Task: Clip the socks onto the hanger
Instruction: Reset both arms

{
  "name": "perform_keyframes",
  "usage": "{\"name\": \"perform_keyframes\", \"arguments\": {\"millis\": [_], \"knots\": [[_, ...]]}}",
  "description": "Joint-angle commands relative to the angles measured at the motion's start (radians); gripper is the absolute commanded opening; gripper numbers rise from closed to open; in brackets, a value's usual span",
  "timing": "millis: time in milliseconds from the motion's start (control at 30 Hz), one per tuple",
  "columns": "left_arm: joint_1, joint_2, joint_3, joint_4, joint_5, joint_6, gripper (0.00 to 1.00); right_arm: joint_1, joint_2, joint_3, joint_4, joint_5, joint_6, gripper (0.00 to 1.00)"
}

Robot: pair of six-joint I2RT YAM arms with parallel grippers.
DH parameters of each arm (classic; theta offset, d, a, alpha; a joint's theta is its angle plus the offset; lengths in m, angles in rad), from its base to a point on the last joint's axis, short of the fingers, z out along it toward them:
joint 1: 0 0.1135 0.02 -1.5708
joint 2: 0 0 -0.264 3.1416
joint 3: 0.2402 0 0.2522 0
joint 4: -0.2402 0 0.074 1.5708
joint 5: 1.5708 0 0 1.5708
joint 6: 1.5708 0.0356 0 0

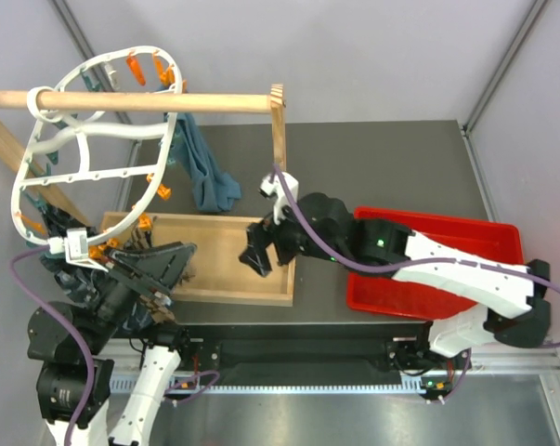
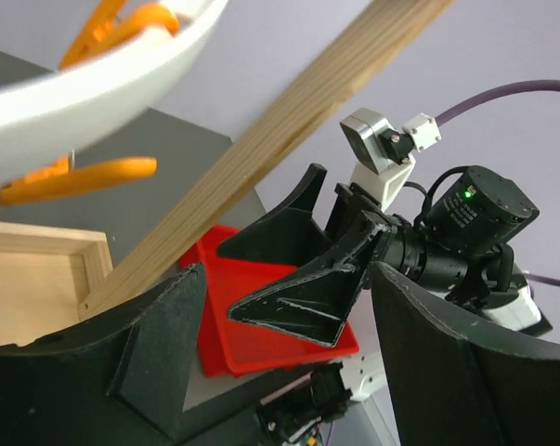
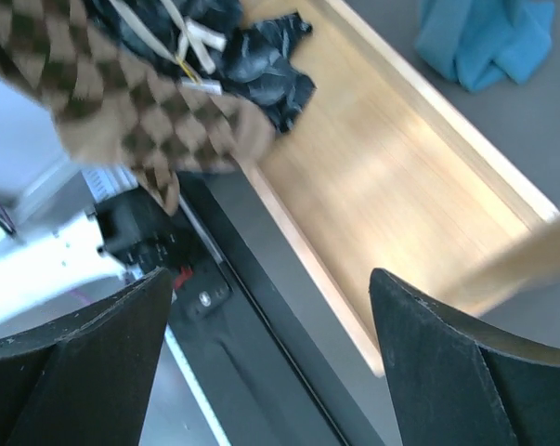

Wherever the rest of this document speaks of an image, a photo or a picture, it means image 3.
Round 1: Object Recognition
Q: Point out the teal blue sock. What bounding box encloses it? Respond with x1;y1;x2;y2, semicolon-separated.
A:
414;0;555;92

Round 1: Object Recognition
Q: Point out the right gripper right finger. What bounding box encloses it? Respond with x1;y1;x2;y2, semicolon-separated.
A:
369;269;560;445

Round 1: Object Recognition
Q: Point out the wooden rack base tray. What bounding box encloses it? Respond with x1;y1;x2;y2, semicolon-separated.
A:
244;1;558;374

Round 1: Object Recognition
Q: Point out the wooden rack upright post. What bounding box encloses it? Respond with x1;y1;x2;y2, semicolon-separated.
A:
440;216;560;302

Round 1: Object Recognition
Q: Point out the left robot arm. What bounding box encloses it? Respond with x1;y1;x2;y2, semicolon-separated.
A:
0;187;194;329

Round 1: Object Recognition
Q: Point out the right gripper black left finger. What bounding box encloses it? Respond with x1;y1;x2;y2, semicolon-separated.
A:
0;269;173;445

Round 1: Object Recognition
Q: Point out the dark patterned sock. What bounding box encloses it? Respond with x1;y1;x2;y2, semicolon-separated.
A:
84;1;316;134

